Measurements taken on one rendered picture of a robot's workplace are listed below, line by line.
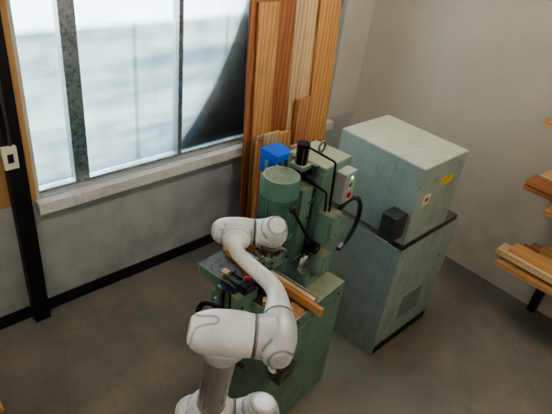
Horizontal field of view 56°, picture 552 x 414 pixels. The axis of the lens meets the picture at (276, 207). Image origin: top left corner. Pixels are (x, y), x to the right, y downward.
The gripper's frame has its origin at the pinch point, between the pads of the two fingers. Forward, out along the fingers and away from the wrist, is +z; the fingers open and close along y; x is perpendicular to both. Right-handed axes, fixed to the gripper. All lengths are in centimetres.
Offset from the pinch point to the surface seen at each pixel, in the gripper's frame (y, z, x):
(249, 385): -1, 64, -52
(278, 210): 2.0, -14.0, 16.8
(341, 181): 30.7, -8.2, 36.7
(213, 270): -25.4, 31.4, -0.6
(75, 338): -112, 122, -29
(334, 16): 39, 76, 213
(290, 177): 5.8, -21.3, 29.7
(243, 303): -8.8, 16.2, -18.8
